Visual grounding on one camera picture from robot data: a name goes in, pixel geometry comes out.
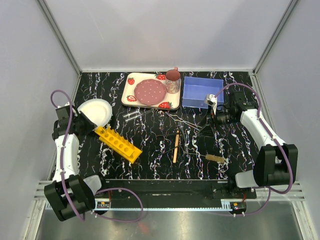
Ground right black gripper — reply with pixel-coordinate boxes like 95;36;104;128
196;104;238;138

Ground glass test tube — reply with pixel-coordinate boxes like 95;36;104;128
123;110;141;123
137;108;155;117

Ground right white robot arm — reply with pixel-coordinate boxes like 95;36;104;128
204;91;298;199

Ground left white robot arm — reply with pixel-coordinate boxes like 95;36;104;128
44;103;108;222

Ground white paper plate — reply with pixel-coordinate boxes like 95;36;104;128
77;98;113;127

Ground wooden test tube clamp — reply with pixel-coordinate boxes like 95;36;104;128
172;130;180;164

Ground metal crucible tongs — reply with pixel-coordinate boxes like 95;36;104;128
165;112;201;139

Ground test tube brush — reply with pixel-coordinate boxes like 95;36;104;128
187;153;227;164

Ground yellow test tube rack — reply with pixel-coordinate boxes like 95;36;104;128
94;126;143;164

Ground blue plastic drawer box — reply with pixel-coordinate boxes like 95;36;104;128
181;76;224;109

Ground pink floral mug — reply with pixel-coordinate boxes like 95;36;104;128
165;67;181;94

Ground pink dotted plate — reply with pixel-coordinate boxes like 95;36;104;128
133;79;167;106

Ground strawberry pattern tray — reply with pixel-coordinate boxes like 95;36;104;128
121;72;181;110

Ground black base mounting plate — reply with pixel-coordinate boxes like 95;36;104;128
102;179;257;209

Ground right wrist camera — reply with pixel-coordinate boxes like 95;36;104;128
204;94;218;108

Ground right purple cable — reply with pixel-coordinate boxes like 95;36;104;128
212;82;293;218

